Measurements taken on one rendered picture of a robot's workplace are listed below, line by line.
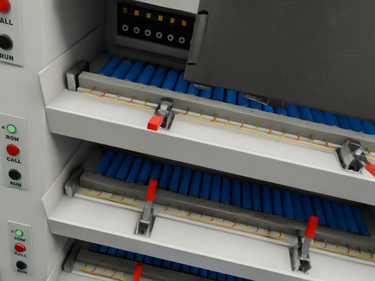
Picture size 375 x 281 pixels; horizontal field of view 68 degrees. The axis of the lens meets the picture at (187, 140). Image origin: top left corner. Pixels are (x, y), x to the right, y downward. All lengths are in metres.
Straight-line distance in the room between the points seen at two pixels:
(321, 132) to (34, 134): 0.41
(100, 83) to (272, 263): 0.40
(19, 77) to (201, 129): 0.25
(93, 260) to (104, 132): 0.33
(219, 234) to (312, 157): 0.21
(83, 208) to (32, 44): 0.27
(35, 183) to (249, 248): 0.36
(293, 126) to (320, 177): 0.08
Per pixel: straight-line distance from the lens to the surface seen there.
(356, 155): 0.43
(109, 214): 0.52
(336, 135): 0.45
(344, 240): 0.59
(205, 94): 0.44
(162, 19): 0.51
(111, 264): 0.65
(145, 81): 0.45
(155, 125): 0.31
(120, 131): 0.39
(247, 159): 0.39
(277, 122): 0.42
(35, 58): 0.41
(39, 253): 0.59
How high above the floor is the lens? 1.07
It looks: 24 degrees down
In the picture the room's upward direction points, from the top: 12 degrees clockwise
